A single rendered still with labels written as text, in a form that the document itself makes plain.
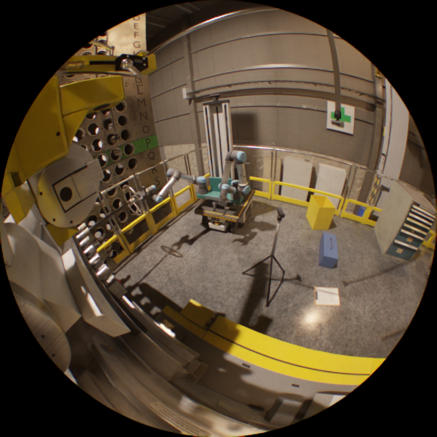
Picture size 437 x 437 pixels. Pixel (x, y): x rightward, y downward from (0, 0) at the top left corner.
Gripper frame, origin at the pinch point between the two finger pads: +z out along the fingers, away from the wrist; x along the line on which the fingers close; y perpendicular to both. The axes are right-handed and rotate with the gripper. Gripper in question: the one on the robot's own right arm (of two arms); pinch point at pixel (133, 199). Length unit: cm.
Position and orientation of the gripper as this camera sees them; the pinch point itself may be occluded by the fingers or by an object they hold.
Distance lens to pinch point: 181.9
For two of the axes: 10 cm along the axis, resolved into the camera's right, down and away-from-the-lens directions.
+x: -8.5, -4.3, 3.2
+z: -5.2, 5.3, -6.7
